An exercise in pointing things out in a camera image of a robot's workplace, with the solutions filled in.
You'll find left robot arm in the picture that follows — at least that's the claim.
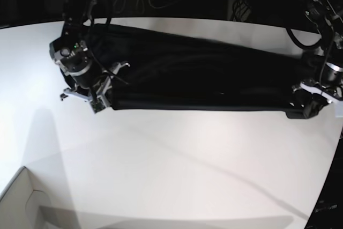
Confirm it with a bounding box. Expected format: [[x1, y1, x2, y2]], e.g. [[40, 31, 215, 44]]
[[286, 0, 342, 119]]

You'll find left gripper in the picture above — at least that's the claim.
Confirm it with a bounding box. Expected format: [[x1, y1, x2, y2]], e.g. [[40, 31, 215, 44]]
[[292, 79, 342, 118]]

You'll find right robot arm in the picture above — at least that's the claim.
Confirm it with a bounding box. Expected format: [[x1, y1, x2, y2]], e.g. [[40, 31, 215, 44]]
[[49, 0, 116, 109]]

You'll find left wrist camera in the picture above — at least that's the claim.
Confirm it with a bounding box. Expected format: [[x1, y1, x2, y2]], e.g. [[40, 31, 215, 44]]
[[334, 102, 343, 118]]

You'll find black long-sleeve t-shirt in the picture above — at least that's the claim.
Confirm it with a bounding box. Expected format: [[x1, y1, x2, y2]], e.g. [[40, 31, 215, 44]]
[[90, 24, 314, 119]]

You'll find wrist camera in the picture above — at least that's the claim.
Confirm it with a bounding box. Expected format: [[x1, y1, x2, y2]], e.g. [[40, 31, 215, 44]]
[[89, 95, 111, 114], [334, 102, 343, 118]]

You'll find white cardboard box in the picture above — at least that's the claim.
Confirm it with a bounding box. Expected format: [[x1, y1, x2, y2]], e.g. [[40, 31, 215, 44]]
[[0, 166, 81, 229]]

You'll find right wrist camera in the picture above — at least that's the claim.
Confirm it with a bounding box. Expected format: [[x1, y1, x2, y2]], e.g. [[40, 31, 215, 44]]
[[89, 95, 111, 114]]

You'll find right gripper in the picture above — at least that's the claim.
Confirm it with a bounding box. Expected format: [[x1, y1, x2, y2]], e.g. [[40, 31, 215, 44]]
[[60, 61, 130, 105]]

